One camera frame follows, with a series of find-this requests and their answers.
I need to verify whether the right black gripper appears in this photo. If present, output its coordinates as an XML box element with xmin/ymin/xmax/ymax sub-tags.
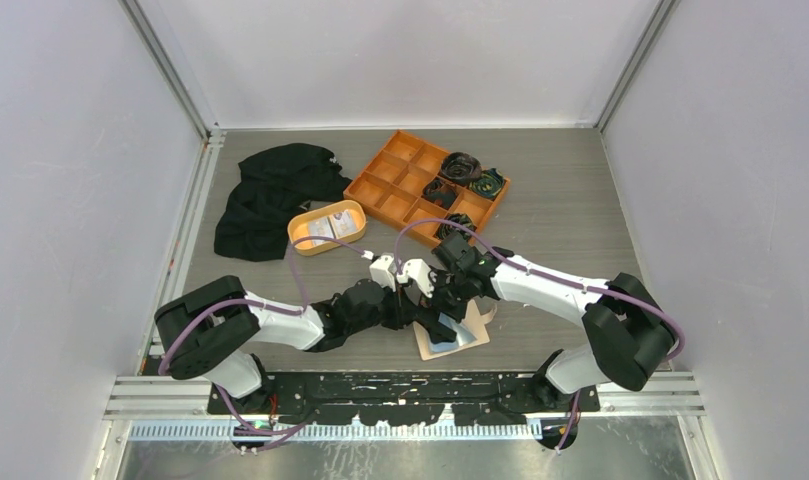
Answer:
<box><xmin>413</xmin><ymin>265</ymin><xmax>472</xmax><ymax>344</ymax></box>

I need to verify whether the beige card holder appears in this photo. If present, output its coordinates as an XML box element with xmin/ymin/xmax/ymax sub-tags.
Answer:
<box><xmin>414</xmin><ymin>300</ymin><xmax>498</xmax><ymax>361</ymax></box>

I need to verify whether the orange oval tray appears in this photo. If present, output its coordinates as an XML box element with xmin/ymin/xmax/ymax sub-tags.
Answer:
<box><xmin>287</xmin><ymin>200</ymin><xmax>367</xmax><ymax>256</ymax></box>

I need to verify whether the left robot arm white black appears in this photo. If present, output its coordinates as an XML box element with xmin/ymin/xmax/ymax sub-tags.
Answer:
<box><xmin>155</xmin><ymin>275</ymin><xmax>457</xmax><ymax>413</ymax></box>

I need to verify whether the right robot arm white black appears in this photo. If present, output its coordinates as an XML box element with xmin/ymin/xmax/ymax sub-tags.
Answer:
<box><xmin>430</xmin><ymin>233</ymin><xmax>677</xmax><ymax>411</ymax></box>

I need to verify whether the right credit card in tray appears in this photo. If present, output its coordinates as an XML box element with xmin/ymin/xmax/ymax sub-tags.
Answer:
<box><xmin>328</xmin><ymin>209</ymin><xmax>359</xmax><ymax>238</ymax></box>

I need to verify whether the credit card in tray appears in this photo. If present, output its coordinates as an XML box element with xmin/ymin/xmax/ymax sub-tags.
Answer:
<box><xmin>328</xmin><ymin>209</ymin><xmax>359</xmax><ymax>238</ymax></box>
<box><xmin>307</xmin><ymin>216</ymin><xmax>335</xmax><ymax>247</ymax></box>

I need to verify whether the left credit card in tray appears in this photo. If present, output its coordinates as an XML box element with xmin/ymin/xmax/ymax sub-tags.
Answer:
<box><xmin>307</xmin><ymin>216</ymin><xmax>335</xmax><ymax>247</ymax></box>

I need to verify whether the green yellow rolled tie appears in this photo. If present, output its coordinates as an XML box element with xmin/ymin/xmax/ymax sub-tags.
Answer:
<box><xmin>434</xmin><ymin>213</ymin><xmax>477</xmax><ymax>241</ymax></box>

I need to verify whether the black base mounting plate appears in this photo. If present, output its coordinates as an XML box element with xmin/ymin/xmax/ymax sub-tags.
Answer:
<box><xmin>231</xmin><ymin>371</ymin><xmax>571</xmax><ymax>427</ymax></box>

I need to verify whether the dark red rolled tie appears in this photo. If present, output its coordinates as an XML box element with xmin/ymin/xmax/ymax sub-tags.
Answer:
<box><xmin>421</xmin><ymin>177</ymin><xmax>458</xmax><ymax>211</ymax></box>

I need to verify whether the orange compartment organizer box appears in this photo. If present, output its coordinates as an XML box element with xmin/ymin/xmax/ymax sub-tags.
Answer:
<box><xmin>344</xmin><ymin>130</ymin><xmax>511</xmax><ymax>232</ymax></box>

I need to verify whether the green patterned rolled tie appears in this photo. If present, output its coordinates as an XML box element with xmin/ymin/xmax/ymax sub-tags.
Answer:
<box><xmin>468</xmin><ymin>168</ymin><xmax>506</xmax><ymax>201</ymax></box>

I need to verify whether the dark brown rolled tie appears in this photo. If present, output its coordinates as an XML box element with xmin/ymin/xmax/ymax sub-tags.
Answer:
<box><xmin>439</xmin><ymin>152</ymin><xmax>482</xmax><ymax>186</ymax></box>

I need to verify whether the black cloth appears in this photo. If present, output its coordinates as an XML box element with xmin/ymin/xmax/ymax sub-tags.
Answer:
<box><xmin>213</xmin><ymin>143</ymin><xmax>352</xmax><ymax>262</ymax></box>

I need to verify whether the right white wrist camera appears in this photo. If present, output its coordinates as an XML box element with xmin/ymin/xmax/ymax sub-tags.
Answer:
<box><xmin>396</xmin><ymin>259</ymin><xmax>435</xmax><ymax>298</ymax></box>

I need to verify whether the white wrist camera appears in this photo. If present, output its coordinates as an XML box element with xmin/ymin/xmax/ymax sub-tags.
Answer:
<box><xmin>396</xmin><ymin>259</ymin><xmax>435</xmax><ymax>298</ymax></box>
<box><xmin>369</xmin><ymin>253</ymin><xmax>398</xmax><ymax>291</ymax></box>

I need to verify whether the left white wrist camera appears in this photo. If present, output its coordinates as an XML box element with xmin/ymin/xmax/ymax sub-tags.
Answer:
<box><xmin>369</xmin><ymin>253</ymin><xmax>398</xmax><ymax>291</ymax></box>

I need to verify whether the aluminium front frame rail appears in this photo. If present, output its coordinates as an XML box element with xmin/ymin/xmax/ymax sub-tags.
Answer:
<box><xmin>104</xmin><ymin>372</ymin><xmax>706</xmax><ymax>448</ymax></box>

